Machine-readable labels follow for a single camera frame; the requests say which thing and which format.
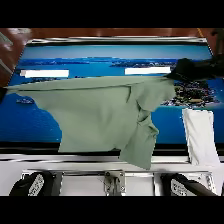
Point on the white garment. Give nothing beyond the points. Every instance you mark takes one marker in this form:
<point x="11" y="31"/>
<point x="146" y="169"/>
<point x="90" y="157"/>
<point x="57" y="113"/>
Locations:
<point x="199" y="136"/>

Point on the green T-shirt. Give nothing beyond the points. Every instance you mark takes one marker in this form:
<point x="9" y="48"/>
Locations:
<point x="96" y="113"/>

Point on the silver frame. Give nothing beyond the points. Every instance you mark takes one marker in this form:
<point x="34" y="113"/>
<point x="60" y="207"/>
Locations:
<point x="83" y="165"/>

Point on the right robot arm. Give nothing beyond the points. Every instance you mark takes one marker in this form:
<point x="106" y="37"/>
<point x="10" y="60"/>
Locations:
<point x="195" y="69"/>

